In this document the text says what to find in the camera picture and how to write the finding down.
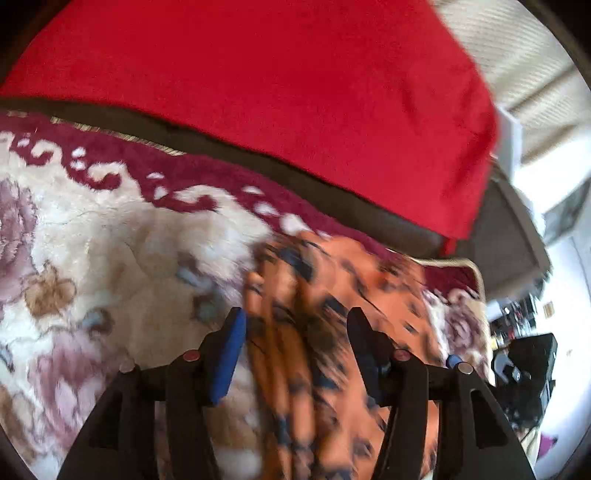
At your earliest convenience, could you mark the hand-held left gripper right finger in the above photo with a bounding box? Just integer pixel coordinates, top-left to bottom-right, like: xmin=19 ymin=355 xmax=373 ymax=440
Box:
xmin=346 ymin=307 xmax=536 ymax=480

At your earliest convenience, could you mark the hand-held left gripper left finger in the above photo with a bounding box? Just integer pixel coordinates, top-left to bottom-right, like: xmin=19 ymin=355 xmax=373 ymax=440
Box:
xmin=55 ymin=307 xmax=247 ymax=480

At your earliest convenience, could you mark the orange spotted small garment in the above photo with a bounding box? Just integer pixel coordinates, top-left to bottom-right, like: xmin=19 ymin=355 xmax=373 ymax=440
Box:
xmin=242 ymin=230 xmax=445 ymax=480

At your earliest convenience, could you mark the cream maroon floral blanket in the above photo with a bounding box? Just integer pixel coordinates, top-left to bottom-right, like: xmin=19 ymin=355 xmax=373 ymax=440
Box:
xmin=0 ymin=108 xmax=498 ymax=480

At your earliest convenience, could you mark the dark brown sofa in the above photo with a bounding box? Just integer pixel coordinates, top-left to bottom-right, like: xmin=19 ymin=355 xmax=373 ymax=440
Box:
xmin=0 ymin=96 xmax=554 ymax=298

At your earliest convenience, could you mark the red fleece throw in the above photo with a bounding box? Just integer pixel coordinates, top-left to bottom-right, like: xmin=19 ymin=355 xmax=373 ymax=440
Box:
xmin=0 ymin=0 xmax=503 ymax=254

